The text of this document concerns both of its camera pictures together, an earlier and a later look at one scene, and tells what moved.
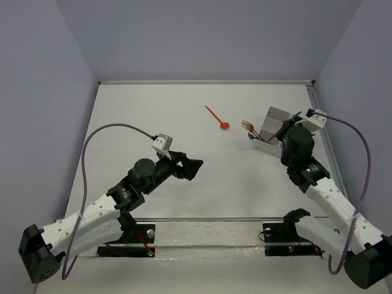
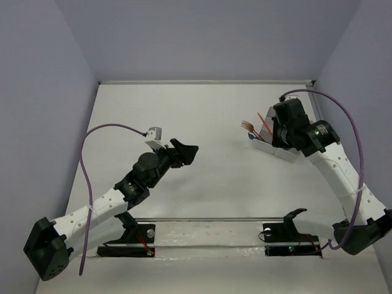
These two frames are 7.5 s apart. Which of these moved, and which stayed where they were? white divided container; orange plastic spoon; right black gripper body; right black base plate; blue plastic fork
Moved: right black gripper body; orange plastic spoon
Stayed: right black base plate; white divided container; blue plastic fork
